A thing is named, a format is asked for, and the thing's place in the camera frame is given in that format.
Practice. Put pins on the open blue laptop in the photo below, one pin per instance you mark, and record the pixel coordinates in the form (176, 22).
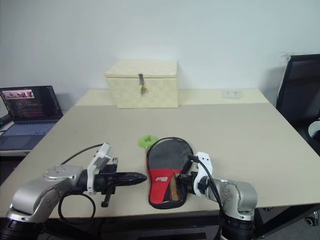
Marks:
(30, 130)

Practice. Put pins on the white side desk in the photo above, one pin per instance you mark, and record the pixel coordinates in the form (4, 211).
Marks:
(12, 152)

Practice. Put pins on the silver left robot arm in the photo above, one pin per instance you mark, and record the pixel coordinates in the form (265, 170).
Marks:
(37, 190)

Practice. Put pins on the small green lit device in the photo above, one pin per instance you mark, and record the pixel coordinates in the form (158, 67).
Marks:
(3, 122)

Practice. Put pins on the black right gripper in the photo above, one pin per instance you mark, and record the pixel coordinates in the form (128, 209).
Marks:
(189, 182)

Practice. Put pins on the chair caster wheel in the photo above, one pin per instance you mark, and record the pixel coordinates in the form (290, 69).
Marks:
(312, 218)

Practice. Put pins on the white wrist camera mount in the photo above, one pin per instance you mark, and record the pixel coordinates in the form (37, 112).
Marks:
(98, 160)
(205, 162)

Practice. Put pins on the black office chair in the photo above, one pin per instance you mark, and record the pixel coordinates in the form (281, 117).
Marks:
(297, 100)

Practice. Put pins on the white chair armrest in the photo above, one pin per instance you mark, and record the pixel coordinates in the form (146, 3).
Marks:
(314, 129)

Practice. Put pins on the cream lidded storage box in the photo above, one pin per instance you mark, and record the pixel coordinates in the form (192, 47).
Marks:
(147, 95)

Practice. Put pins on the metal box latch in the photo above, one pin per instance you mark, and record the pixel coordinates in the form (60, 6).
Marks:
(142, 82)

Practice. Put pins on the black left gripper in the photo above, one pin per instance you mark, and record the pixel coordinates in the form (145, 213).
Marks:
(106, 180)

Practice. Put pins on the red grey paddle case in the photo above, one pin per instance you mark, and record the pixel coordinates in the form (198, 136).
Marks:
(170, 155)

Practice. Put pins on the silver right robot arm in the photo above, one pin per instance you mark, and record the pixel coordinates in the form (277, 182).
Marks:
(235, 195)

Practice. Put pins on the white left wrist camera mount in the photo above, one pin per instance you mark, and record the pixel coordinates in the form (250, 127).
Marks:
(98, 160)

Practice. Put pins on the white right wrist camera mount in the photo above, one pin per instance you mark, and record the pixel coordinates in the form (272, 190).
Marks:
(205, 162)

